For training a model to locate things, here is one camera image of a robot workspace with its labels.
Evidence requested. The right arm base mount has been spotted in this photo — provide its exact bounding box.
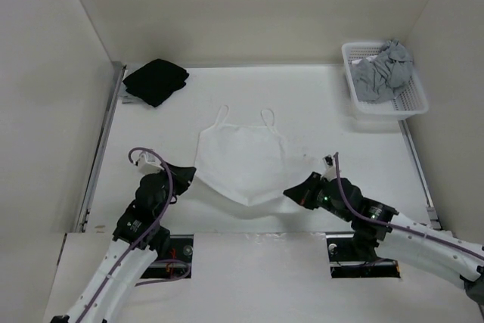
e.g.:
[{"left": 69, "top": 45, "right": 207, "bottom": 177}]
[{"left": 326, "top": 233, "right": 401, "bottom": 279}]

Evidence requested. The grey tank top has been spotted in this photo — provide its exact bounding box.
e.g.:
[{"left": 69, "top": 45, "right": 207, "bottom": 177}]
[{"left": 350, "top": 39, "right": 414, "bottom": 104}]

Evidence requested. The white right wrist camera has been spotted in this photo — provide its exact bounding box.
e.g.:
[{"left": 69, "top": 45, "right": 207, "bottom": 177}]
[{"left": 323, "top": 155, "right": 337, "bottom": 181}]

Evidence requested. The white plastic basket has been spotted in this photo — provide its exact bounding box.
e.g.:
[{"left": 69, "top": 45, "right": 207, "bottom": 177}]
[{"left": 341, "top": 39, "right": 429, "bottom": 122}]

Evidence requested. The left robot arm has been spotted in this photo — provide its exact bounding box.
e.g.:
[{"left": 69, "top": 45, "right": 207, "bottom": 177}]
[{"left": 51, "top": 163, "right": 197, "bottom": 322}]

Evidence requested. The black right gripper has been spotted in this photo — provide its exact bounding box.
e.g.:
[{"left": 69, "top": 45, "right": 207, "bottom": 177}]
[{"left": 284, "top": 171, "right": 352, "bottom": 222}]

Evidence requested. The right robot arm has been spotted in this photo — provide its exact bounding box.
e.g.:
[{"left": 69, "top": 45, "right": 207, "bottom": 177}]
[{"left": 284, "top": 172, "right": 483, "bottom": 304}]

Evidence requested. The white tank top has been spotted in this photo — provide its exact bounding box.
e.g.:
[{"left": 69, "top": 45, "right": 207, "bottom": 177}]
[{"left": 194, "top": 105, "right": 288, "bottom": 207}]

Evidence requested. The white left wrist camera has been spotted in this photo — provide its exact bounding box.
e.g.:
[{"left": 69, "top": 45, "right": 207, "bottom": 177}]
[{"left": 135, "top": 151, "right": 162, "bottom": 174}]

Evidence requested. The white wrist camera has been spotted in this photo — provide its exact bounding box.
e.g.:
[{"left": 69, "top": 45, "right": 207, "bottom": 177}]
[
  {"left": 135, "top": 151, "right": 162, "bottom": 174},
  {"left": 323, "top": 155, "right": 337, "bottom": 181}
]

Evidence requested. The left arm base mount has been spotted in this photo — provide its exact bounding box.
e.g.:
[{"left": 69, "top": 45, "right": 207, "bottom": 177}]
[{"left": 141, "top": 235, "right": 194, "bottom": 280}]

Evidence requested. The folded black tank top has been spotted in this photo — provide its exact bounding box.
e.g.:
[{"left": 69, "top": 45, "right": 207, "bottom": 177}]
[{"left": 123, "top": 58, "right": 190, "bottom": 107}]

